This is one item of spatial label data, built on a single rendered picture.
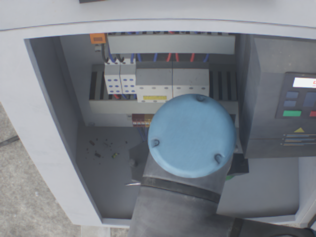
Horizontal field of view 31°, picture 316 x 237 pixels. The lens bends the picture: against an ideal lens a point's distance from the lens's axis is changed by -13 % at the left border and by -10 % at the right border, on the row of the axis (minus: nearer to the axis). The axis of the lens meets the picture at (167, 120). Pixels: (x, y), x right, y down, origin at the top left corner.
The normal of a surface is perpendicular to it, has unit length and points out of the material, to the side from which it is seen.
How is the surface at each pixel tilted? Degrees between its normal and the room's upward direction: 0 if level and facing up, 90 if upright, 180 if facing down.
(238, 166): 40
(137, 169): 14
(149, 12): 0
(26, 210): 0
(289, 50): 25
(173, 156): 8
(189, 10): 0
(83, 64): 90
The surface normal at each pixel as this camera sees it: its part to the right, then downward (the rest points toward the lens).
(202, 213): 0.64, 0.01
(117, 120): -0.02, 0.90
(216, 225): 0.08, -0.80
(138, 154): -0.09, -0.21
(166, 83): -0.03, -0.44
